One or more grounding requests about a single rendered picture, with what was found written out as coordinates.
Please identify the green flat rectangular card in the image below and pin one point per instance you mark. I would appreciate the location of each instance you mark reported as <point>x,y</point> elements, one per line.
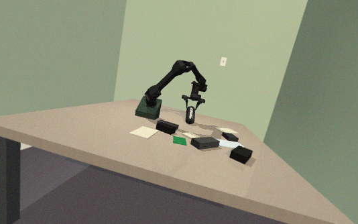
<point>179,140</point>

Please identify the dark grey controller unit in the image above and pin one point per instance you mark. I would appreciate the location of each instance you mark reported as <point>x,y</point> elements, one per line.
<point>190,114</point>

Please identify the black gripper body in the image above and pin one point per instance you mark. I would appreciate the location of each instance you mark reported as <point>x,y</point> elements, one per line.
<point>186,98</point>

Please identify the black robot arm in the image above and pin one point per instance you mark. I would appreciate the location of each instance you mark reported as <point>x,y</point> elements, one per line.
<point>179,67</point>

